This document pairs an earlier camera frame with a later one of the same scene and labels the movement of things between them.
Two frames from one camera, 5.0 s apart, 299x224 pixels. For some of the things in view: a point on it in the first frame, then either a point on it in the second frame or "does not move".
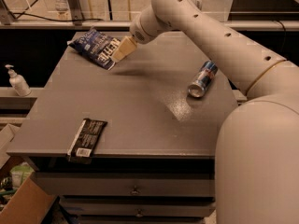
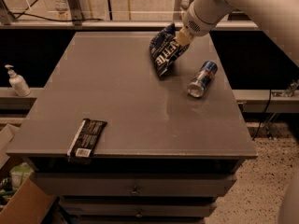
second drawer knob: x=139 y=215 does not move
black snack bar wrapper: x=85 y=141 does not move
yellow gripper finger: x=126 y=48 to x=184 y=36
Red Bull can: x=206 y=73 does not move
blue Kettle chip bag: x=96 y=47 to x=165 y=51
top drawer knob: x=135 y=191 does not move
